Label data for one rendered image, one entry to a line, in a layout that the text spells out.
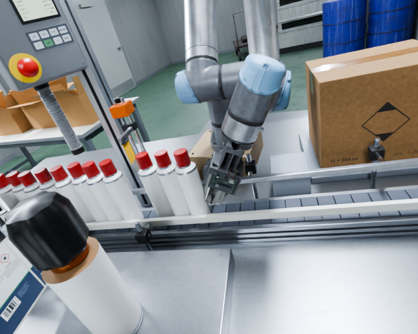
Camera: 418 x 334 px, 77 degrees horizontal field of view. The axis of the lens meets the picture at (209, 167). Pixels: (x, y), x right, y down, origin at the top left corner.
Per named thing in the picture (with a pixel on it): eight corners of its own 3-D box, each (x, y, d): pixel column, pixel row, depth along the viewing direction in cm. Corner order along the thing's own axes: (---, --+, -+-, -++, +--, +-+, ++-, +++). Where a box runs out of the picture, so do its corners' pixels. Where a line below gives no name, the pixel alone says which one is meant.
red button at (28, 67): (10, 61, 55) (13, 61, 53) (30, 56, 57) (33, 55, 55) (22, 79, 57) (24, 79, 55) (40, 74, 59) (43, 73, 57)
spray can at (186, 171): (192, 225, 68) (166, 158, 58) (194, 211, 73) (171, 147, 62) (211, 222, 67) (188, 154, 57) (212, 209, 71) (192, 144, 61)
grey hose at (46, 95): (70, 156, 77) (28, 85, 66) (77, 150, 80) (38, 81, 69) (80, 154, 76) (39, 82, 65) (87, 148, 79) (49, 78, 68)
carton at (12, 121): (-11, 141, 251) (-40, 104, 232) (27, 121, 286) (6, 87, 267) (19, 137, 235) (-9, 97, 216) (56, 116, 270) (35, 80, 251)
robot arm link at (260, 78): (288, 61, 49) (290, 73, 42) (265, 114, 55) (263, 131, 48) (248, 48, 49) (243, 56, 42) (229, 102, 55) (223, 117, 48)
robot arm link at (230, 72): (225, 58, 61) (217, 69, 52) (275, 50, 58) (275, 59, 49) (231, 92, 65) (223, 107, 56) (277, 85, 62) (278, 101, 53)
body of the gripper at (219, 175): (200, 187, 57) (217, 140, 50) (207, 166, 64) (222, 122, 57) (234, 198, 57) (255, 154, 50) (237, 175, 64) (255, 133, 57)
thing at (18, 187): (39, 232, 83) (-3, 179, 72) (50, 220, 87) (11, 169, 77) (52, 231, 81) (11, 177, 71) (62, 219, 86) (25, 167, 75)
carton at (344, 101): (321, 172, 78) (318, 82, 65) (308, 136, 98) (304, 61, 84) (441, 159, 70) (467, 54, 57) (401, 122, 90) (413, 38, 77)
